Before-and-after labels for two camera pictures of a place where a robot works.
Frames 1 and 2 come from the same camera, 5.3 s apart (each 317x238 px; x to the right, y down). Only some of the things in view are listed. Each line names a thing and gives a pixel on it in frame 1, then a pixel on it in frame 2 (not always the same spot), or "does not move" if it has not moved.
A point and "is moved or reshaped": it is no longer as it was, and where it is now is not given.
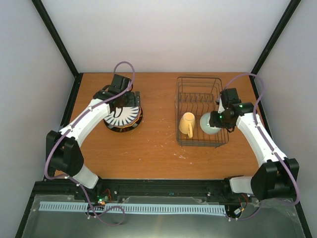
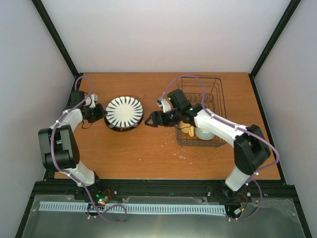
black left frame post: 78,76 does not move
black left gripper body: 130,102 -> 94,115
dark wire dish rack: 194,97 does not move
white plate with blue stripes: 130,115 does not move
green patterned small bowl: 204,123 is moved or reshaped
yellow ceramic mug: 186,123 does not move
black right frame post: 271,45 does not move
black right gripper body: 221,121 -> 170,120
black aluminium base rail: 213,190 does not move
